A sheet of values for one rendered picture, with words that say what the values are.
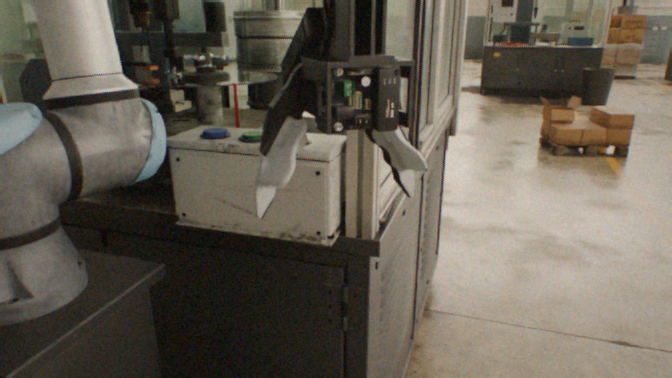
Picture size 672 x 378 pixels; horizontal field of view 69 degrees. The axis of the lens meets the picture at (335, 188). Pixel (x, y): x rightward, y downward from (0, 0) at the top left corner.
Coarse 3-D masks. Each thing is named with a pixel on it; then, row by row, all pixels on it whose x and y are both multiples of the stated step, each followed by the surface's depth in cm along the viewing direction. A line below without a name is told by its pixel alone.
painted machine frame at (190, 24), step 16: (112, 0) 170; (192, 0) 182; (128, 16) 167; (192, 16) 183; (208, 16) 130; (224, 16) 132; (128, 32) 140; (144, 32) 138; (160, 32) 137; (176, 32) 136; (192, 32) 134; (208, 32) 132; (224, 32) 132; (128, 48) 176; (144, 48) 170; (160, 48) 171; (192, 48) 185; (160, 64) 173
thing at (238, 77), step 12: (168, 72) 123; (240, 72) 124; (252, 72) 124; (264, 72) 123; (144, 84) 101; (156, 84) 101; (168, 84) 101; (180, 84) 101; (192, 84) 101; (204, 84) 101; (216, 84) 101; (228, 84) 101; (240, 84) 102
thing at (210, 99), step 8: (200, 88) 112; (208, 88) 112; (216, 88) 113; (200, 96) 113; (208, 96) 112; (216, 96) 114; (200, 104) 113; (208, 104) 113; (216, 104) 114; (200, 112) 114; (208, 112) 114; (216, 112) 114; (200, 120) 115; (208, 120) 114; (216, 120) 115
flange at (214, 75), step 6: (198, 66) 112; (210, 66) 112; (186, 72) 114; (192, 72) 112; (198, 72) 112; (204, 72) 111; (210, 72) 112; (216, 72) 113; (222, 72) 114; (228, 72) 114; (186, 78) 110; (192, 78) 109; (198, 78) 108; (204, 78) 109; (210, 78) 109; (216, 78) 110
